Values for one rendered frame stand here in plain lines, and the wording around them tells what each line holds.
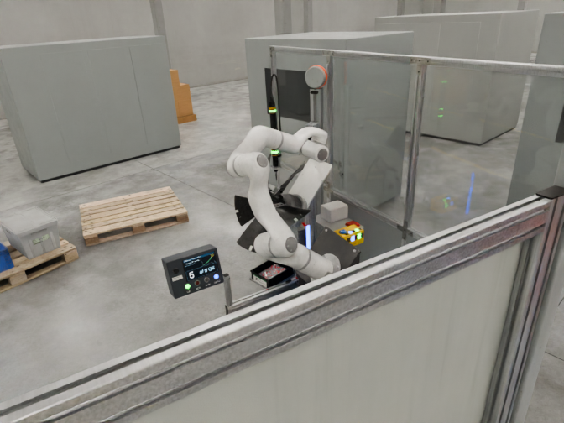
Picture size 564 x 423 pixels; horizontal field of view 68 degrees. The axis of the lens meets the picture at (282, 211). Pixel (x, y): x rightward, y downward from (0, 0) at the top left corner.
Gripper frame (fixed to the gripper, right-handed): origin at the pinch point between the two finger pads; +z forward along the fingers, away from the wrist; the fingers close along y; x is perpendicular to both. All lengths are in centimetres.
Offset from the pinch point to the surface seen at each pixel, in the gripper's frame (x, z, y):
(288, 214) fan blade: -46.0, 2.5, -2.0
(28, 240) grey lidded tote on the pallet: -129, 254, -161
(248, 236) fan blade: -65, 23, -20
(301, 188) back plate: -47, 35, 28
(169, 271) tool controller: -44, -22, -82
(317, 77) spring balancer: 23, 56, 57
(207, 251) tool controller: -40, -21, -62
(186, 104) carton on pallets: -124, 825, 193
